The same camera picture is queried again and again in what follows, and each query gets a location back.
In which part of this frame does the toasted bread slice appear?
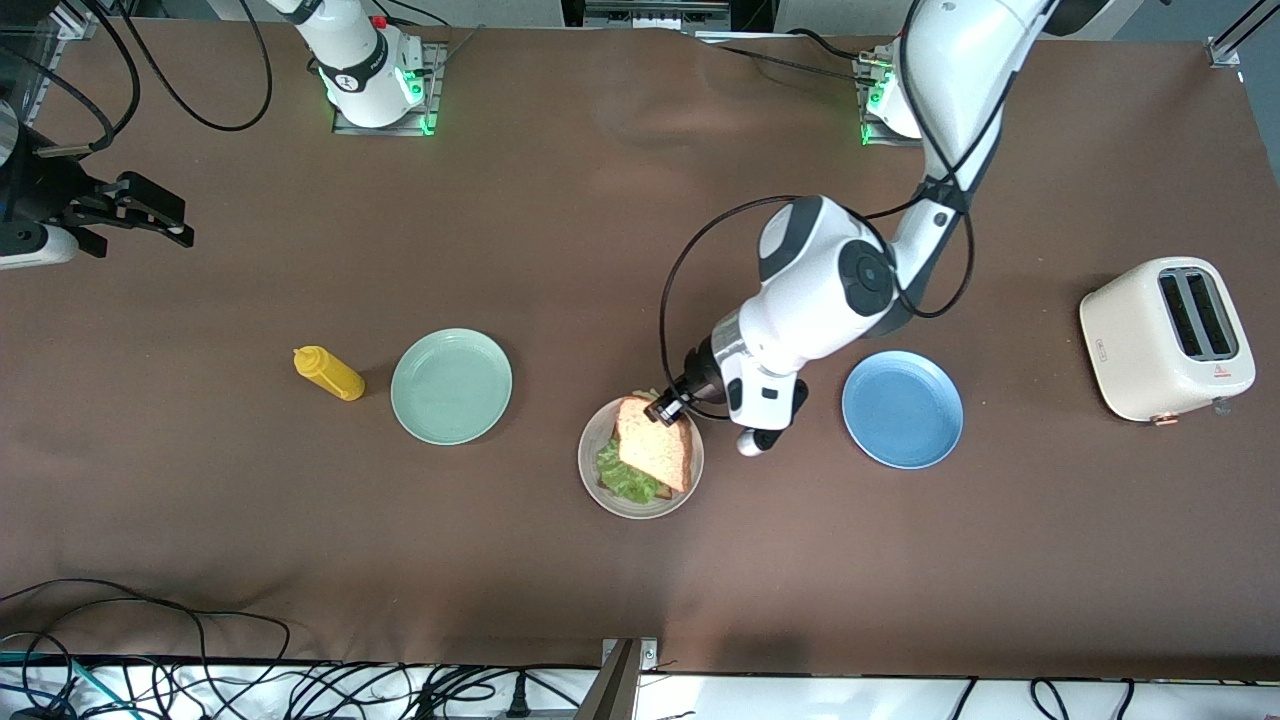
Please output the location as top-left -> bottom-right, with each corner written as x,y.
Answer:
598,470 -> 677,502
612,394 -> 697,495

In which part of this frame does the green lettuce leaf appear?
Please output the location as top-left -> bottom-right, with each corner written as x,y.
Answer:
597,388 -> 669,505

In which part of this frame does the yellow squeeze bottle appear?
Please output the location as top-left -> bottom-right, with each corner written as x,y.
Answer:
293,345 -> 367,403

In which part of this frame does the beige plate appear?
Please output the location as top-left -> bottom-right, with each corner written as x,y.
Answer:
577,394 -> 705,521

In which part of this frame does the blue plate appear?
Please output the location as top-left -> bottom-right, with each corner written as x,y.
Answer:
841,350 -> 965,471

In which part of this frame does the mint green plate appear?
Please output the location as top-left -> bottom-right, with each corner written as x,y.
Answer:
390,328 -> 514,446

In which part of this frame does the brown table cloth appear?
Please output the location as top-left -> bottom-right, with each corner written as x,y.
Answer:
0,18 -> 1280,681

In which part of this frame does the grey power strip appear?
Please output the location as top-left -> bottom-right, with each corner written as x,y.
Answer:
585,0 -> 731,31

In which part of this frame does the cream white toaster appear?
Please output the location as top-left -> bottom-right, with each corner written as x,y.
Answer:
1078,257 -> 1257,428

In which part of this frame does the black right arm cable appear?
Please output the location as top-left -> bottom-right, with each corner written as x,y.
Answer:
0,0 -> 274,156

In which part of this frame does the aluminium frame profile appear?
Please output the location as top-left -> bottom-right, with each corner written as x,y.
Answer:
1205,0 -> 1280,69
20,0 -> 101,111

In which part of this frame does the aluminium camera post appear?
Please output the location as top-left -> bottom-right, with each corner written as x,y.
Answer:
590,637 -> 661,720

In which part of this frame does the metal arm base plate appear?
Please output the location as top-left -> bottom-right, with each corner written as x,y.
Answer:
332,42 -> 448,137
855,50 -> 926,149

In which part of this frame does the black base power cable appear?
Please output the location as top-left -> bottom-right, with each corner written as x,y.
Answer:
700,28 -> 881,83

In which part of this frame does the teal cable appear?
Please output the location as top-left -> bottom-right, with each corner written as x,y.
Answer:
0,650 -> 111,720

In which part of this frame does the long black floor cable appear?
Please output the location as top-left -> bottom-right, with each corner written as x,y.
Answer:
0,578 -> 293,701

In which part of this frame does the looped black cable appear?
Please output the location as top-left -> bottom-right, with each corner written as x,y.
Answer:
1030,678 -> 1077,720

